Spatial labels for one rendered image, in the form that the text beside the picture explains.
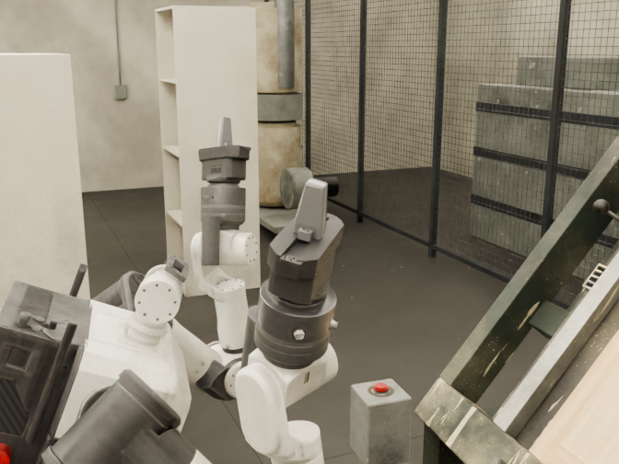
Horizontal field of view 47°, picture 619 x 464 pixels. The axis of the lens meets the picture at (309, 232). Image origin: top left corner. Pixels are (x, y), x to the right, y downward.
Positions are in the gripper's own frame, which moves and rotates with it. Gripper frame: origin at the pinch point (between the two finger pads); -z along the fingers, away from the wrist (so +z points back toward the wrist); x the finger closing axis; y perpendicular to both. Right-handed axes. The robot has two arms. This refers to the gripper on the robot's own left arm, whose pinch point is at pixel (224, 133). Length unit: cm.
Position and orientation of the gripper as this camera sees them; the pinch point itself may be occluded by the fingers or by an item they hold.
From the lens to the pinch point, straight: 144.8
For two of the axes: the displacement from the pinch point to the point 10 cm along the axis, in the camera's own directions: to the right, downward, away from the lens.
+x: 7.4, -0.1, -6.8
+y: -6.8, -0.3, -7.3
